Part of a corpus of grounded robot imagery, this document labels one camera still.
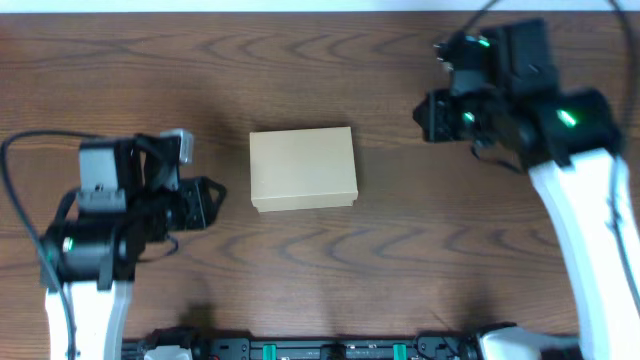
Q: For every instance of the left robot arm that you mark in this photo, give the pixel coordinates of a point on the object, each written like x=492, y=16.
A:
x=87, y=315

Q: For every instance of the cardboard box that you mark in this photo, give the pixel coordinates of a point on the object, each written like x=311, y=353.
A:
x=302, y=169

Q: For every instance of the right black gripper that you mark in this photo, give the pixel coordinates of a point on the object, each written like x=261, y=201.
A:
x=445, y=116

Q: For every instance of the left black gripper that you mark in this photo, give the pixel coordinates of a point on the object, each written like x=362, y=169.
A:
x=187, y=204

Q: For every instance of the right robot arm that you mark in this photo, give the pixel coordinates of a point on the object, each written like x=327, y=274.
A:
x=583, y=181

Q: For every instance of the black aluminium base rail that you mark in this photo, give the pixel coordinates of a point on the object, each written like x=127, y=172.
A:
x=325, y=348

